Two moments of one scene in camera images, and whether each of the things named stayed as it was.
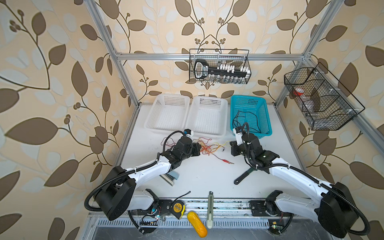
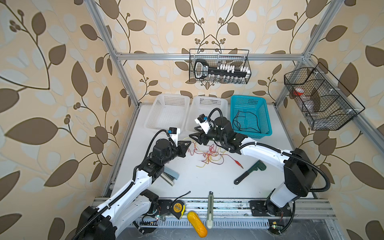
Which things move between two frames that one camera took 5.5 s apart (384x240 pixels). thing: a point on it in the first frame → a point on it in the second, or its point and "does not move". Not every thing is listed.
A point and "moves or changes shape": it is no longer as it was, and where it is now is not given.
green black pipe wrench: x=239 y=178 does not move
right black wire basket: x=326 y=104 does not move
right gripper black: x=234 y=145 → x=201 y=136
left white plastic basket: x=169 y=112 does not move
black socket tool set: x=202 y=70 does not move
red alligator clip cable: x=206 y=148 moves or changes shape
